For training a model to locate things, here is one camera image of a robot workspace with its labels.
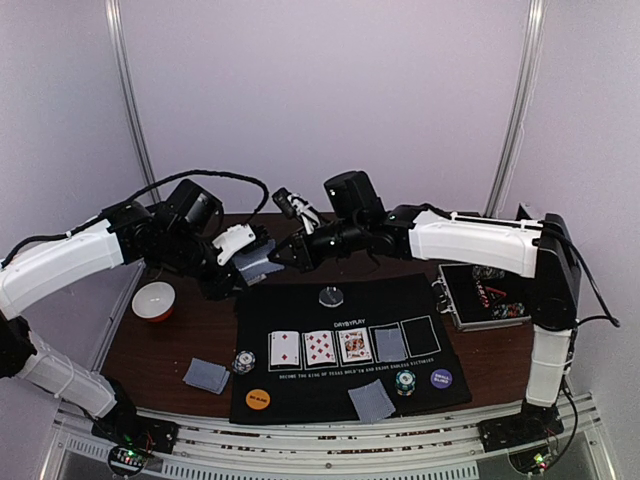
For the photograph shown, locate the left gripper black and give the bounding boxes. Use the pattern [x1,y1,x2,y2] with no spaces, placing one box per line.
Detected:
[160,227,250,300]

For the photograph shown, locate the grey playing card deck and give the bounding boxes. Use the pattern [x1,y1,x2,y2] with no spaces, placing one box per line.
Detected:
[232,239,285,286]

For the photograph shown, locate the clear round dealer button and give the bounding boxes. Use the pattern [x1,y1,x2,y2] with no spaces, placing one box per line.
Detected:
[318,286,344,308]

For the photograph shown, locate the blue white chip stack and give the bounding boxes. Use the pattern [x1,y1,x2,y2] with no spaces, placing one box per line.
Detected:
[232,351,256,375]

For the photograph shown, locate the two of diamonds card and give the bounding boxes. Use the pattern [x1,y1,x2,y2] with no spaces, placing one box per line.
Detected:
[269,331,300,366]

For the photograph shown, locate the nine of diamonds card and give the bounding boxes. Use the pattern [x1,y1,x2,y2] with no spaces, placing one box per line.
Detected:
[304,330,336,366]

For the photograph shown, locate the king face card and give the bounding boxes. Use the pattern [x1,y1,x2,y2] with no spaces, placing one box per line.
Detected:
[337,328,372,363]

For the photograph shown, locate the orange big blind button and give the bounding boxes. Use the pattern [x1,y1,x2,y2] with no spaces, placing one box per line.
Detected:
[245,388,271,411]

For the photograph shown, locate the mixed colour chip stack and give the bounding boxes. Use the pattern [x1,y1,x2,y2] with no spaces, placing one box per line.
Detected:
[395,370,416,397]

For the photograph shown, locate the blue small blind button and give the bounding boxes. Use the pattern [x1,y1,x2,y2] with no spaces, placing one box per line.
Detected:
[430,368,453,390]

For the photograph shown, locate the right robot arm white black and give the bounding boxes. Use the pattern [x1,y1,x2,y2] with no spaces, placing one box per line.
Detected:
[269,171,581,451]

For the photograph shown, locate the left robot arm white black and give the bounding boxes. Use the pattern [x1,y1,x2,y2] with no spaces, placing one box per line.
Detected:
[1,172,256,452]

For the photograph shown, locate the white red bowl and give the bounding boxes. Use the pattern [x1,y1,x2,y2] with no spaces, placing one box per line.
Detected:
[131,281,176,323]

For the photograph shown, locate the black poker cloth mat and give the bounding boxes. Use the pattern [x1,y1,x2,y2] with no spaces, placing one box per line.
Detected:
[230,274,472,425]

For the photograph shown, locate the poker chip row upper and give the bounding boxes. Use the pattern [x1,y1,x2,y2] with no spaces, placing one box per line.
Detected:
[472,265,505,280]

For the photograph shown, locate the poker chip row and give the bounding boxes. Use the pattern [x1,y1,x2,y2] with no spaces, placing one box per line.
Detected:
[491,302,526,320]
[472,265,505,280]

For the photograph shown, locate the aluminium poker chip case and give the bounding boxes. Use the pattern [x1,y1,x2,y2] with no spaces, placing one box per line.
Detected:
[431,263,531,332]

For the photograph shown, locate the poker chip row lower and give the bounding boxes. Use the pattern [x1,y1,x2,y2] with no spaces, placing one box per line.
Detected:
[491,302,526,320]

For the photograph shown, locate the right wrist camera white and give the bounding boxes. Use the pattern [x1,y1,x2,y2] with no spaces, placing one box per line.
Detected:
[272,187,322,235]

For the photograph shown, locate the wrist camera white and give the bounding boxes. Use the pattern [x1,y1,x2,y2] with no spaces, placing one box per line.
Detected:
[272,187,322,235]
[212,224,267,266]

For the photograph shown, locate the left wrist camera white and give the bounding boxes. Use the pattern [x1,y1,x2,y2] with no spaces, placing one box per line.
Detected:
[212,224,267,266]

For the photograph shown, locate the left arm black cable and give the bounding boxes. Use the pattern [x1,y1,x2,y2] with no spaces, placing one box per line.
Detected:
[0,169,271,266]

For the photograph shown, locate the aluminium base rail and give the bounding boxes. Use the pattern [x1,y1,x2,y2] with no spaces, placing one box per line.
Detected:
[39,389,616,480]

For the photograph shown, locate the left aluminium frame post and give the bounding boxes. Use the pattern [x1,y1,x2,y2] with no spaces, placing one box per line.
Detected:
[104,0,157,186]

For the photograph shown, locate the aluminium frame post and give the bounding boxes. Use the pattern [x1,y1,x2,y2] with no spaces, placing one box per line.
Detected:
[484,0,548,217]
[104,0,157,186]

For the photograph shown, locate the right aluminium frame post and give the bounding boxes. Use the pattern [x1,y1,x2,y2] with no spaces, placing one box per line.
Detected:
[484,0,548,217]

